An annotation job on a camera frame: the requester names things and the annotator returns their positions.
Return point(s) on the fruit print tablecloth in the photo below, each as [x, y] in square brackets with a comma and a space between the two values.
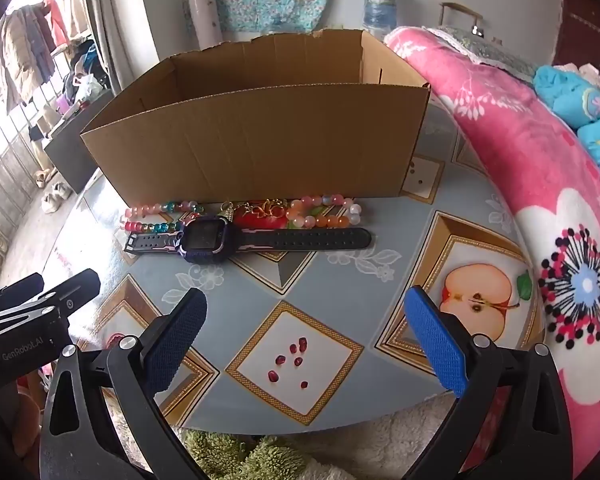
[350, 300]

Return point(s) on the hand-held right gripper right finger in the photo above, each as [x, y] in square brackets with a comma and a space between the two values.
[437, 345]

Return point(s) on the purple black smartwatch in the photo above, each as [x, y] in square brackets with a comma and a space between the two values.
[205, 240]

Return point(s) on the metal window railing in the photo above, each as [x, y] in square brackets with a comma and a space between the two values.
[5, 185]

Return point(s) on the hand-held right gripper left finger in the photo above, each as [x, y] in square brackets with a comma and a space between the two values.
[175, 340]

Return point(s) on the brown cardboard box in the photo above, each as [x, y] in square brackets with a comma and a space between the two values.
[260, 145]

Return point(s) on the white shoes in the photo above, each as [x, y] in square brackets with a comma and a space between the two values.
[55, 200]

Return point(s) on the dark grey cabinet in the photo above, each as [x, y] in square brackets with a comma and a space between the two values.
[67, 160]

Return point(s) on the pile of clothes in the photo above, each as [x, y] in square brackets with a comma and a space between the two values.
[85, 75]

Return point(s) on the grey lace-edged pillow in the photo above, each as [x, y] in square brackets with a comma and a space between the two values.
[490, 52]

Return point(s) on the pink floral blanket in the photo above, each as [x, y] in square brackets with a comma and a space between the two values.
[520, 160]

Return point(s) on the white paper roll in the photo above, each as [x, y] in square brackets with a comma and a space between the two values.
[205, 20]

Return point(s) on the person's left hand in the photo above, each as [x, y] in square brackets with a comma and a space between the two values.
[30, 425]

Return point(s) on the wooden chair back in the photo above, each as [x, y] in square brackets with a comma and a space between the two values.
[460, 7]

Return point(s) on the blue water jug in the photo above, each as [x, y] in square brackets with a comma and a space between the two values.
[380, 5]

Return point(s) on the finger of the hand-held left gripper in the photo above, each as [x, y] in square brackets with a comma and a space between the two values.
[10, 292]
[77, 287]

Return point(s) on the blue plush toy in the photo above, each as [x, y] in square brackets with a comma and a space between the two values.
[575, 100]

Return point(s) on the dark red wardrobe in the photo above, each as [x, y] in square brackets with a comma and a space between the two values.
[585, 25]

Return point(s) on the hanging clothes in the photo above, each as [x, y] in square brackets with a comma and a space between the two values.
[25, 50]

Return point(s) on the fuzzy green white robe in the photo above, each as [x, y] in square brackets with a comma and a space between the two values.
[275, 455]

